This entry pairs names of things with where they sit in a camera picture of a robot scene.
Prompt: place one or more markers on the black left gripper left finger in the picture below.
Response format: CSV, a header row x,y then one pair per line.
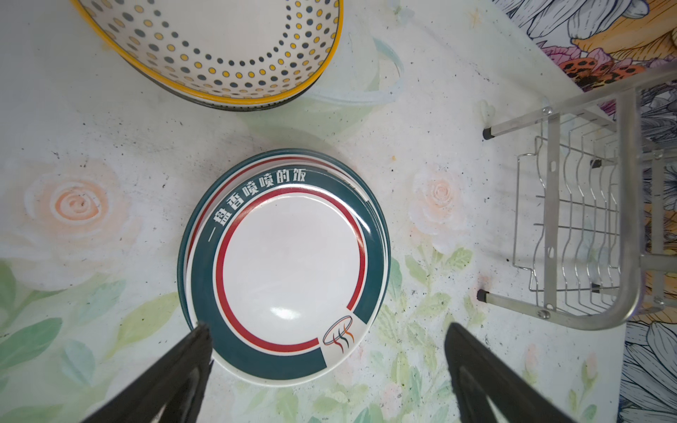
x,y
172,390

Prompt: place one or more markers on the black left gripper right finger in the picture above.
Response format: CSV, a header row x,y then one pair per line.
x,y
479,380

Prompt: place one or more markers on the chrome wire dish rack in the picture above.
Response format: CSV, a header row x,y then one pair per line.
x,y
595,206

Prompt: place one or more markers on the yellow rim dotted plate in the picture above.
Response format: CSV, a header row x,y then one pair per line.
x,y
237,55

